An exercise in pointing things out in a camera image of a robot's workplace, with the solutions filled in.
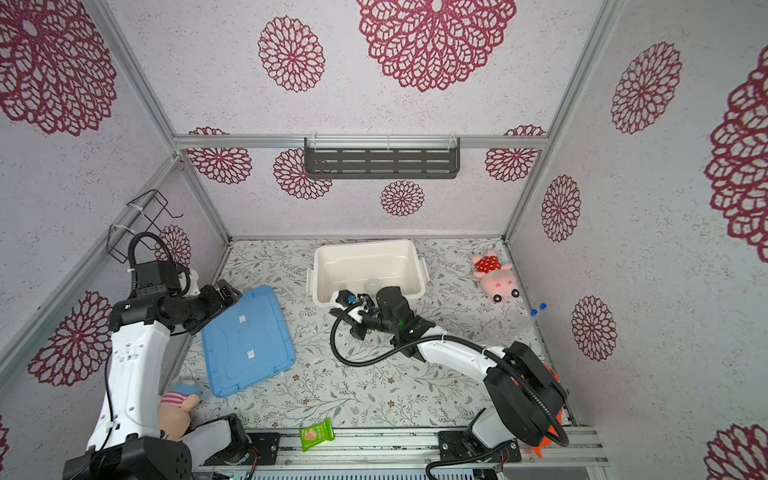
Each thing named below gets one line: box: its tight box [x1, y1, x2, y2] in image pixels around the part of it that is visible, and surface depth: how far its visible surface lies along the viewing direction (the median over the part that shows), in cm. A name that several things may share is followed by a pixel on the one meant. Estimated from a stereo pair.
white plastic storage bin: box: [306, 239, 430, 307], surface depth 101 cm
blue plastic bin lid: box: [201, 286, 296, 397], surface depth 92 cm
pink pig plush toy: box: [471, 250, 520, 303], surface depth 104 cm
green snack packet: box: [299, 418, 335, 452], surface depth 76 cm
